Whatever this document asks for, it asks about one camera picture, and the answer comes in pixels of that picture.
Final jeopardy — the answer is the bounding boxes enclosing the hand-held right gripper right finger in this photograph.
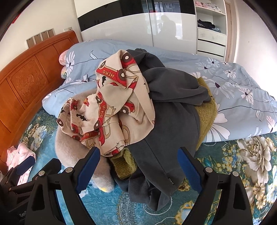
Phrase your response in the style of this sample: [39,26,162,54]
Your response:
[177,147,253,225]

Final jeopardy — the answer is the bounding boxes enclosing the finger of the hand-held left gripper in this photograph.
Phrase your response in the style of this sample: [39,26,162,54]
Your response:
[4,156,36,191]
[35,159,63,181]

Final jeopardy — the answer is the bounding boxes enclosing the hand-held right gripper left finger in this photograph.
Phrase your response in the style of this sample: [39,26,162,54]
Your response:
[24,147,101,225]

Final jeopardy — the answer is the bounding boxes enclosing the cream fire truck print garment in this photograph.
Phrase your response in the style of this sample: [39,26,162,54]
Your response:
[57,49,156,156]

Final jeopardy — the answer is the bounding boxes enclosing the dark folded clothes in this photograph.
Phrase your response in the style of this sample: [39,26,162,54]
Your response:
[197,19,216,30]

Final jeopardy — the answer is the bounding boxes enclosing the pink white folded clothes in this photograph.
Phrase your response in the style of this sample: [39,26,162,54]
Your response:
[194,0,221,12]

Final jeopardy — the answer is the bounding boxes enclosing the pink dotted garment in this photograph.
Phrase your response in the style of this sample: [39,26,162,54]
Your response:
[6,143,37,184]

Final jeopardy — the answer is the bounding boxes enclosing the fluffy cream sweater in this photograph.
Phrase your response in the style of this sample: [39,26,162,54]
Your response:
[54,128,115,193]

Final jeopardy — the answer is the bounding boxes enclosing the dark grey sweatshirt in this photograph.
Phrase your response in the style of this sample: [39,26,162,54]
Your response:
[114,49,212,211]

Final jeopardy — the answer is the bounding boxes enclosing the teal floral bed blanket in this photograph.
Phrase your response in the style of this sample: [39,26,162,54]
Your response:
[0,108,277,225]

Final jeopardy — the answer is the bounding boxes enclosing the olive green knitted sweater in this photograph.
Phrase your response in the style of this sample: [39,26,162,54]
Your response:
[108,77,218,180]

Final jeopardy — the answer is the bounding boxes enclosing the carved wooden headboard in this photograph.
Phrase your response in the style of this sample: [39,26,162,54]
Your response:
[0,30,81,171]

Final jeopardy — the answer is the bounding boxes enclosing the light blue floral duvet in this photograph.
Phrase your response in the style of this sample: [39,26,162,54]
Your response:
[42,39,277,143]

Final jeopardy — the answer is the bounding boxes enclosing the colourful patterned pillow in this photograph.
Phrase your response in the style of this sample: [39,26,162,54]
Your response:
[61,65,70,79]

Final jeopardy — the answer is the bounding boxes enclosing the pink pillow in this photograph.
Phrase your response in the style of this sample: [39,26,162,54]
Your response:
[59,50,70,66]

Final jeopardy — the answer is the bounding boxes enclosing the white open shelf unit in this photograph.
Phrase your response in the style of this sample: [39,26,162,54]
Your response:
[194,0,233,62]

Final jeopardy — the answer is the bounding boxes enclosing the glossy white black wardrobe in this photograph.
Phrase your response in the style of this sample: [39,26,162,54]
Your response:
[74,0,198,54]

